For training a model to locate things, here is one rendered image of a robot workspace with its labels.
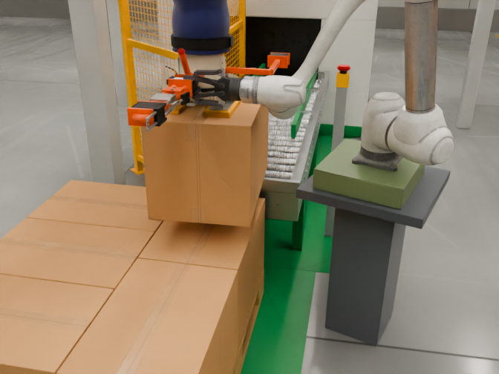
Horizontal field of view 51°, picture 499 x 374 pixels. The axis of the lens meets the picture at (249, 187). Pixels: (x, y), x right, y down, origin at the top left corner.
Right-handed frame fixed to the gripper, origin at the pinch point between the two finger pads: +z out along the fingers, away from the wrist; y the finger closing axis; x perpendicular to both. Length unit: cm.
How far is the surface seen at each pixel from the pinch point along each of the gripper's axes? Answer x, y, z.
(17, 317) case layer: -50, 65, 43
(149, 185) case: -0.7, 38.3, 15.1
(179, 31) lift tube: 16.8, -15.2, 6.1
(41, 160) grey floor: 184, 119, 186
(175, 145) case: 0.2, 21.8, 4.2
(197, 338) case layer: -48, 66, -16
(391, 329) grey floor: 34, 120, -84
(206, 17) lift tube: 17.3, -20.3, -3.8
